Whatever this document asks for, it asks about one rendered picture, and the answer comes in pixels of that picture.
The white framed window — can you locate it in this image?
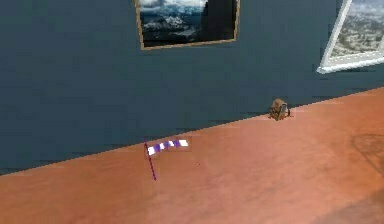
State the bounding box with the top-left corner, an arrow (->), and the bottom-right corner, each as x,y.
316,0 -> 384,75

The small brown lumpy object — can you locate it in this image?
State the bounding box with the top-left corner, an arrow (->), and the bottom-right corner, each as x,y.
268,97 -> 292,122

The wood framed landscape picture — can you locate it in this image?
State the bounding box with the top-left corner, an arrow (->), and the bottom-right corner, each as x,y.
133,0 -> 242,51

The purple and white striped flag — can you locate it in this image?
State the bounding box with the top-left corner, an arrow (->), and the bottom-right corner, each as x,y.
143,136 -> 190,182

